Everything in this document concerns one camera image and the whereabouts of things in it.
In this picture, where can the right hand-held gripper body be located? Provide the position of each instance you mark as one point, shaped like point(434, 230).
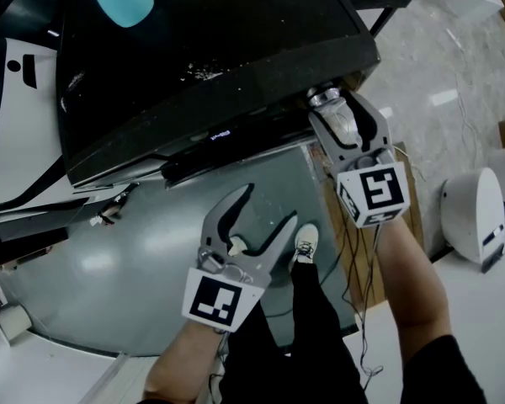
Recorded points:
point(379, 192)

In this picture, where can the blue spray bottle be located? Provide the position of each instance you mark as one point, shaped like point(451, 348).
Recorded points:
point(124, 2)

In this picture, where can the person's right shoe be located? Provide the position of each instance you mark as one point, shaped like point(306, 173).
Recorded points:
point(306, 242)

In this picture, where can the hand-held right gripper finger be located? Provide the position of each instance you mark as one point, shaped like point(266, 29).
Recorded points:
point(330, 147)
point(381, 131)

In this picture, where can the black cabinet appliance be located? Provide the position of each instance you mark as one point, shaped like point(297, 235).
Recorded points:
point(193, 57)

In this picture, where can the person's shoe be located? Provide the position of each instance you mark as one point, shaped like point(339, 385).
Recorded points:
point(237, 246)
point(306, 242)

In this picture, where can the white round robot appliance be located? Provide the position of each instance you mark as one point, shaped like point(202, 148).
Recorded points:
point(471, 217)

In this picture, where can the person's left forearm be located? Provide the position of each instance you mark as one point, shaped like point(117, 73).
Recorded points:
point(181, 364)

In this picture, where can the person's black trousers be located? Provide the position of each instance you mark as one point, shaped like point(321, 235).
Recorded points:
point(311, 335)

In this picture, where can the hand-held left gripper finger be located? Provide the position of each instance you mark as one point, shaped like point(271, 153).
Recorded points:
point(212, 230)
point(273, 248)

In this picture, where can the wooden pallet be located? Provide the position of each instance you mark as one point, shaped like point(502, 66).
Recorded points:
point(412, 234)

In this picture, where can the white and black robot machine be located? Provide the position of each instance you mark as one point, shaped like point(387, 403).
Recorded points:
point(17, 141)

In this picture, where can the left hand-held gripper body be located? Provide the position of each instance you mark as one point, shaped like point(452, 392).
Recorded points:
point(212, 299)

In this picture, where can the person's right forearm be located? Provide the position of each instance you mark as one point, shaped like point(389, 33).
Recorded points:
point(412, 284)

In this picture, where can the person's left shoe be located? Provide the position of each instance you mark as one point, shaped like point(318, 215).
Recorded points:
point(237, 246)

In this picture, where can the person's black shirt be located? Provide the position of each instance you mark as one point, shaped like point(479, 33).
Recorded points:
point(442, 373)

